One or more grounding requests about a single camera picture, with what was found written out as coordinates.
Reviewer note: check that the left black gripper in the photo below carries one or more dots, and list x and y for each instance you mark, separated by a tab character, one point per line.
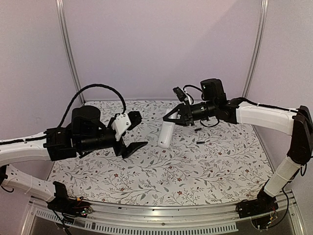
126	151

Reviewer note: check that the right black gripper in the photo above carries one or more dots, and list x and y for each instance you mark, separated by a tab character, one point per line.
188	113

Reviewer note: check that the white remote control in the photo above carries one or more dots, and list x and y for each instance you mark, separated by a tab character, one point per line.
165	135

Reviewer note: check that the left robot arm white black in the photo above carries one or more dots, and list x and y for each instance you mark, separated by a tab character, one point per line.
85	134

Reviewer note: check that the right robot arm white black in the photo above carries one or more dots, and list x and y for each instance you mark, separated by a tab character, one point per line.
296	123

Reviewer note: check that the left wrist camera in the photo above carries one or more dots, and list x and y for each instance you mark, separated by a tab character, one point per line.
124	122

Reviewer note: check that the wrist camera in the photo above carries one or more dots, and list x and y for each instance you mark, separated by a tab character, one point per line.
124	122
183	96

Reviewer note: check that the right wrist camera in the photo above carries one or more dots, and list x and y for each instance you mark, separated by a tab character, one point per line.
183	96

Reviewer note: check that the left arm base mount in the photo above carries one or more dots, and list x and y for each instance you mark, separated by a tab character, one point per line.
68	206

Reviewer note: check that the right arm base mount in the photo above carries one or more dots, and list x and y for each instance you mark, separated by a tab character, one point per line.
262	204

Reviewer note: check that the front aluminium rail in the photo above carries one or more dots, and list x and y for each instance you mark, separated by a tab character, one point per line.
215	219

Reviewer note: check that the right aluminium frame post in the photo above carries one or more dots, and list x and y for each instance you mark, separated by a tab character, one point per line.
257	47

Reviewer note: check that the aluminium frame post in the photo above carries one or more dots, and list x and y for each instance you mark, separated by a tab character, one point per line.
257	47
66	41

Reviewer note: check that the left aluminium frame post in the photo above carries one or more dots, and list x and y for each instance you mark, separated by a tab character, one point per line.
66	41

